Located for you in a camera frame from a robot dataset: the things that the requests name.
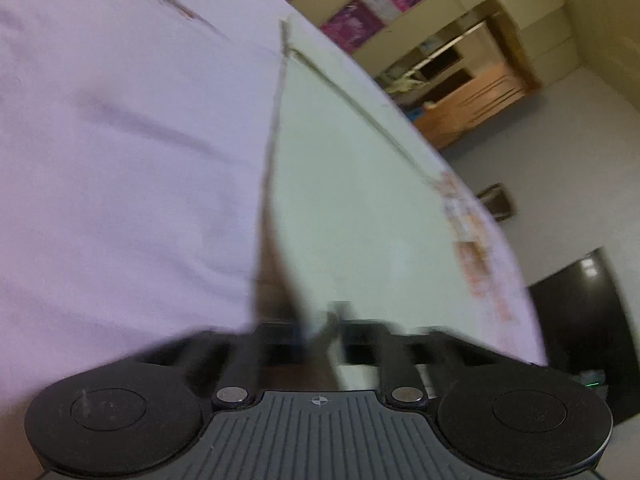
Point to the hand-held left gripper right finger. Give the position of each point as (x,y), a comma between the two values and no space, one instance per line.
(395,350)

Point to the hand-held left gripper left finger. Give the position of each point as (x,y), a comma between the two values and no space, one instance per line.
(240,340)

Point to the pale green knit sweater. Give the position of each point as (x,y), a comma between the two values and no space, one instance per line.
(345,185)

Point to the dark wooden chair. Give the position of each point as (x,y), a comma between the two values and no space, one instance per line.
(496,201)

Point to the dark glossy cabinet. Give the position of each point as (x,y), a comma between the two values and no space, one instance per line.
(585,325)

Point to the purple floral blanket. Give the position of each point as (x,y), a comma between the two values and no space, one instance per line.
(125,160)

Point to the brown wooden door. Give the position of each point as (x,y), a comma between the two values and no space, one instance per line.
(475,102)

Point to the cream wardrobe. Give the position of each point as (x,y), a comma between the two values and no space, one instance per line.
(525,5)

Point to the open wall shelf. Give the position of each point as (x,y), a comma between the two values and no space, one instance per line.
(425,67)

